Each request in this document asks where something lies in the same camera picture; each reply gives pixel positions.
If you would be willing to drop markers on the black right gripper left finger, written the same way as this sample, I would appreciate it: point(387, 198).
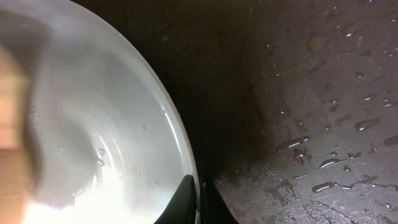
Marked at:
point(182, 206)

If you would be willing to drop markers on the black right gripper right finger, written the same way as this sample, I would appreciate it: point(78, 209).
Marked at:
point(213, 209)

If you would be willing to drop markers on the light blue plate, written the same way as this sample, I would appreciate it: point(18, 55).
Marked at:
point(107, 142)

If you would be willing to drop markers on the dark brown serving tray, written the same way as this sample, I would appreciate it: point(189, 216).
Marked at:
point(290, 106)

